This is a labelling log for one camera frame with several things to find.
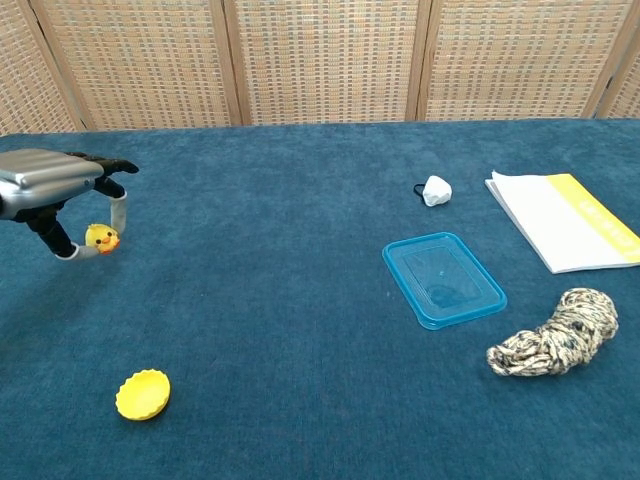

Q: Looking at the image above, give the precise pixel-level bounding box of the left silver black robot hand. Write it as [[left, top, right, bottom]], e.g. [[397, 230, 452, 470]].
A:
[[0, 148, 140, 262]]

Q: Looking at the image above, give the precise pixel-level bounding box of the small orange toy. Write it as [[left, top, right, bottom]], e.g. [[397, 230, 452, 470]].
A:
[[84, 223, 122, 255]]

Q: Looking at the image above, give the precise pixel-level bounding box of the white crumpled cloth ball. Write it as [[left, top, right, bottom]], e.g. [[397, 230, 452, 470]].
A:
[[419, 174, 453, 208]]

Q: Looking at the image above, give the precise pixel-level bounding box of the white yellow paper booklet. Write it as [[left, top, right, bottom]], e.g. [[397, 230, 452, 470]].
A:
[[484, 170, 640, 275]]

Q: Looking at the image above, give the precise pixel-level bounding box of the blue table cloth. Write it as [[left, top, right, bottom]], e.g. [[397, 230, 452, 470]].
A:
[[0, 117, 640, 480]]

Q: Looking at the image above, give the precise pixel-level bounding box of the beige speckled rope bundle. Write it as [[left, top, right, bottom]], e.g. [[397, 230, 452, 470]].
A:
[[486, 287, 620, 378]]

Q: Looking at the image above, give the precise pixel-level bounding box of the woven bamboo screen panel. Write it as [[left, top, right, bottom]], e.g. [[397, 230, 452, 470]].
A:
[[404, 0, 634, 122], [594, 0, 640, 120], [29, 0, 254, 132], [212, 0, 434, 126], [0, 0, 94, 136]]

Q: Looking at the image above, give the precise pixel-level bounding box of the clear blue plastic container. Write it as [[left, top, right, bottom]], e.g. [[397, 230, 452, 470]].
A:
[[382, 231, 509, 331]]

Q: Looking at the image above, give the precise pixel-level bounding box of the yellow scalloped plastic dish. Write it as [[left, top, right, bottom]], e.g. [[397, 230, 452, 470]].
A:
[[115, 368, 172, 422]]

